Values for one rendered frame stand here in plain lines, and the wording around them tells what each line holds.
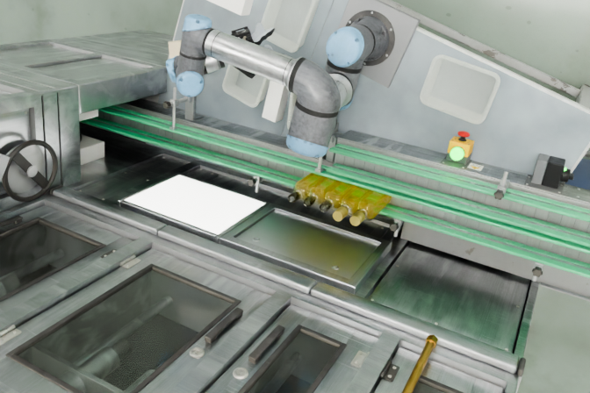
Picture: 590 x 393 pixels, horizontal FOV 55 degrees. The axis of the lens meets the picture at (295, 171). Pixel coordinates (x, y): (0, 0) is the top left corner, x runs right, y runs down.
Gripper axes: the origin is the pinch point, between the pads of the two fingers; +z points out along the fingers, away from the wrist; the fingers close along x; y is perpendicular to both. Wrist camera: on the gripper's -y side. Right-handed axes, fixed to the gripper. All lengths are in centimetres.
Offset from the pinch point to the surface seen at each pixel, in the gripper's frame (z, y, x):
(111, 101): -64, -30, 38
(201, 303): -45, -31, -60
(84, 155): -84, -50, 35
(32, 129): -87, -15, 16
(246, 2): -3.8, -10.0, 44.5
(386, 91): 33.0, -32.8, -0.3
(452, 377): 11, -38, -98
